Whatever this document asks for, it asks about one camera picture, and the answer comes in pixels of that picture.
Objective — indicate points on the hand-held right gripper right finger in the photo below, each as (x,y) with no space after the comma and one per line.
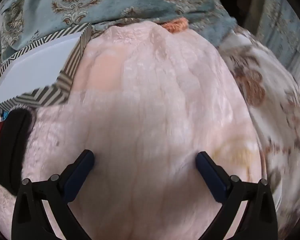
(212,177)

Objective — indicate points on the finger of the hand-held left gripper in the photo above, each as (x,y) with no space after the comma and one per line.
(10,150)

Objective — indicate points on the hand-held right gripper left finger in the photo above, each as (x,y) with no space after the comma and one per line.
(76,177)

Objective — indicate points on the pink fluffy blanket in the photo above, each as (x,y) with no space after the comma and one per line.
(145,130)

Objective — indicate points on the striped white box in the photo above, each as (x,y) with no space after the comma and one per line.
(37,62)

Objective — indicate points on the floral beige blanket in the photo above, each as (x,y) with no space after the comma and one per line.
(272,105)

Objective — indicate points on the orange knitted cloth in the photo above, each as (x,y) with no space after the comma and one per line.
(176,24)

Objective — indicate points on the teal patterned cloth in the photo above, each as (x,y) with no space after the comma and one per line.
(110,7)

